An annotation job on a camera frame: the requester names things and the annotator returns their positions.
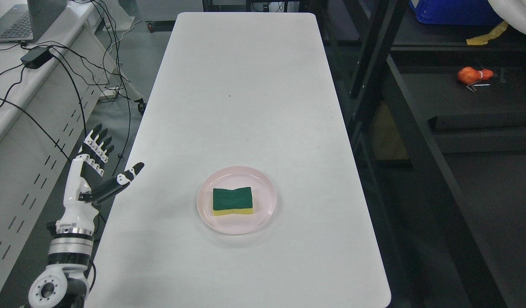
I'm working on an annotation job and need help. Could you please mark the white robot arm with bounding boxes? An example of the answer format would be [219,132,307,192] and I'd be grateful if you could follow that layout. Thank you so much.
[28,227,94,308]

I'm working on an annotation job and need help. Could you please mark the orange toy on shelf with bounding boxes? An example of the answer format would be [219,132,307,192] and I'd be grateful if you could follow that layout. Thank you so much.
[457,67,494,85]

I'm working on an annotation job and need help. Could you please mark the grey laptop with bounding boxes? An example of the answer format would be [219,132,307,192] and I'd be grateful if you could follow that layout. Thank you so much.
[0,0,68,44]

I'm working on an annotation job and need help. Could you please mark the yellow tape strip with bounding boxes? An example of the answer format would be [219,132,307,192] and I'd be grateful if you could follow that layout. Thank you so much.
[466,20,509,46]

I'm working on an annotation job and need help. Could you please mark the blue plastic bin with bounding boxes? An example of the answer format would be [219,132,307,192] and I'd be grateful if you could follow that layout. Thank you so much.
[408,0,503,26]

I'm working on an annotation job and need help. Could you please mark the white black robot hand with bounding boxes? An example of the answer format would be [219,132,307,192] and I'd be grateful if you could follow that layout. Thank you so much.
[55,124,145,236]

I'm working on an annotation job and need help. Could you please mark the green yellow sponge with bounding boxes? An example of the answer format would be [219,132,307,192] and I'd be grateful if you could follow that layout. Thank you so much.
[212,187,254,216]

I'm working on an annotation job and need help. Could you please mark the white table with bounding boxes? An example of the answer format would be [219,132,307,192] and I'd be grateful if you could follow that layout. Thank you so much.
[86,12,391,308]

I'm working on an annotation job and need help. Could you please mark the black power adapter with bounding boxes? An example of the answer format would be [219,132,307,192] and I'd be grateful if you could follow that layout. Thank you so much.
[20,46,53,69]

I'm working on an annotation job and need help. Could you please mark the pink round plate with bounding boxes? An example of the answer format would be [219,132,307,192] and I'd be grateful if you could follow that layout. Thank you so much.
[196,166,278,235]

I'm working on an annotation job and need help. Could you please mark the white power strip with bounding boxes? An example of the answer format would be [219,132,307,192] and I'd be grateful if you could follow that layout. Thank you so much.
[98,86,120,102]

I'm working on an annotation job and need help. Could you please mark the white side desk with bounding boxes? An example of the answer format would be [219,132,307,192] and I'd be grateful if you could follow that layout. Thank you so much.
[0,2,115,292]

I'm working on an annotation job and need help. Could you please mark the dark metal shelf rack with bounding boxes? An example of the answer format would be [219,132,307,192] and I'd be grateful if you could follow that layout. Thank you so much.
[303,0,526,308]

